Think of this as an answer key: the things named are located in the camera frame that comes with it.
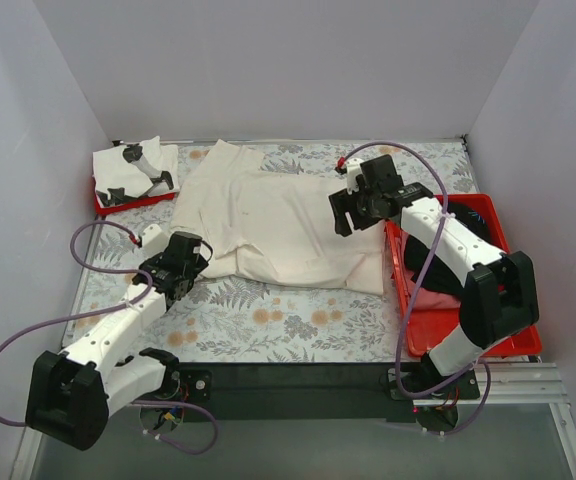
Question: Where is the large red bin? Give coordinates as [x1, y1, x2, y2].
[385, 193, 542, 357]

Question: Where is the floral patterned table mat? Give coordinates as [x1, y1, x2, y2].
[76, 141, 477, 362]

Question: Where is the pink garment in bin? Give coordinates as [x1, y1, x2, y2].
[399, 233, 463, 310]

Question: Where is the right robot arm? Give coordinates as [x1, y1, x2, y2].
[329, 155, 539, 399]

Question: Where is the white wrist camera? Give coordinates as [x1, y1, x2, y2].
[335, 157, 364, 194]
[132, 224, 169, 256]

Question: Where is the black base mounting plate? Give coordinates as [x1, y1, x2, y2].
[132, 361, 484, 424]

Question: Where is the black garment in bin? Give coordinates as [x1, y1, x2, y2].
[400, 201, 492, 309]

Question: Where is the cream white t-shirt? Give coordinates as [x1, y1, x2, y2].
[170, 141, 385, 295]

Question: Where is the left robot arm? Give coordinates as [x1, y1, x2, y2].
[25, 225, 209, 450]

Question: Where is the folded white printed t-shirt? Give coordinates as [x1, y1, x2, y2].
[92, 136, 179, 193]

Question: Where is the aluminium frame rail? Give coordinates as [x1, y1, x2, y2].
[406, 363, 576, 479]

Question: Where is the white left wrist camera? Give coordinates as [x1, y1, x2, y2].
[132, 224, 169, 256]

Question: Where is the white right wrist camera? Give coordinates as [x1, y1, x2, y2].
[335, 157, 364, 194]

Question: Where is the small red tray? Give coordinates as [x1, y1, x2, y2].
[92, 171, 176, 216]

